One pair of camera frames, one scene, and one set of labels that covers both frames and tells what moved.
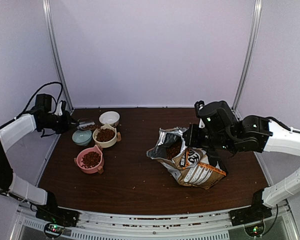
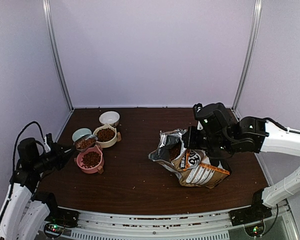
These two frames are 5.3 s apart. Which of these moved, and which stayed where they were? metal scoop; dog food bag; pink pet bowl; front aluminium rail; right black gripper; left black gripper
Moved: metal scoop; left black gripper
Stayed: dog food bag; right black gripper; front aluminium rail; pink pet bowl
